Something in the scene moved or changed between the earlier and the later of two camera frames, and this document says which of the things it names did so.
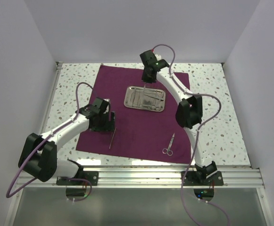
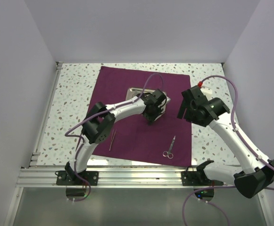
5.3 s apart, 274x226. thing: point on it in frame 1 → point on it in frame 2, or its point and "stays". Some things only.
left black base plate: x=92 y=175 stays
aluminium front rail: x=234 y=177 stays
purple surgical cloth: x=139 y=133 stays
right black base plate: x=191 y=179 stays
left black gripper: x=108 y=126 → x=151 y=119
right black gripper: x=145 y=79 → x=192 y=119
